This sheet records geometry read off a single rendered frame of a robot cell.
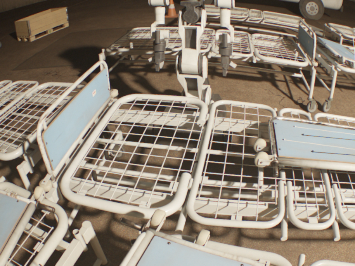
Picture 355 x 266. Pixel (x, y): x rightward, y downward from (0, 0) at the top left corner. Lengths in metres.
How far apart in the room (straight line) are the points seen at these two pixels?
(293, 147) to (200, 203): 0.48
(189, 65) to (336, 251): 1.48
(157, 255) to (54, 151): 0.68
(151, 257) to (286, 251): 0.94
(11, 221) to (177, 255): 0.65
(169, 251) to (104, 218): 0.94
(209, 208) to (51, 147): 0.70
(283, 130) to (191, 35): 0.89
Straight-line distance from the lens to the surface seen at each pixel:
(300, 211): 1.23
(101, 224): 1.74
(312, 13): 8.80
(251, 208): 1.19
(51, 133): 1.28
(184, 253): 0.88
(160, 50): 2.01
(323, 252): 1.71
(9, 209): 1.21
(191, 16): 1.94
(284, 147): 1.31
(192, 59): 1.91
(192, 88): 2.13
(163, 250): 0.88
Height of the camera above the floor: 1.32
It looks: 35 degrees down
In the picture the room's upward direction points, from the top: 3 degrees counter-clockwise
